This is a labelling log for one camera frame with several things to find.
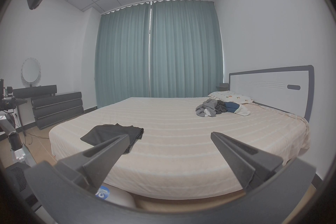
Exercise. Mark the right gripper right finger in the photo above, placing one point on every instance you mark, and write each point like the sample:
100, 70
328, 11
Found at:
246, 162

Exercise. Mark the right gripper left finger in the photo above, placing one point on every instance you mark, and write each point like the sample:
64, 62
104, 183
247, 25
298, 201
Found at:
105, 162

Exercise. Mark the black T-shirt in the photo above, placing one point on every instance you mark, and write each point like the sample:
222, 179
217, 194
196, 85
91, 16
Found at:
110, 133

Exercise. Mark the pile of clothes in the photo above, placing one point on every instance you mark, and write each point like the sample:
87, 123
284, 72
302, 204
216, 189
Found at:
210, 108

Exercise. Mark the bed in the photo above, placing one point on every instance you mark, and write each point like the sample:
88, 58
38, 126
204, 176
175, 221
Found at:
183, 125

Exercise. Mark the white printed pillow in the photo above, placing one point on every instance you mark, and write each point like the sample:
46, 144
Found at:
231, 97

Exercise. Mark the black chest of drawers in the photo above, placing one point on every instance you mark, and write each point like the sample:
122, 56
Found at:
57, 107

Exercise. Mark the grey bedside table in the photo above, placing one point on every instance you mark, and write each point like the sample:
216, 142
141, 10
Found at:
222, 86

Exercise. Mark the blue-green curtain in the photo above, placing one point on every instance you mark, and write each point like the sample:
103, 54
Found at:
186, 52
123, 60

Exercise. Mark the black equipment stand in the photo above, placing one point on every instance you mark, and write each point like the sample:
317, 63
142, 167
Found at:
7, 99

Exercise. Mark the round white mirror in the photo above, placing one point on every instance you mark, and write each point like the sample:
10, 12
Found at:
31, 70

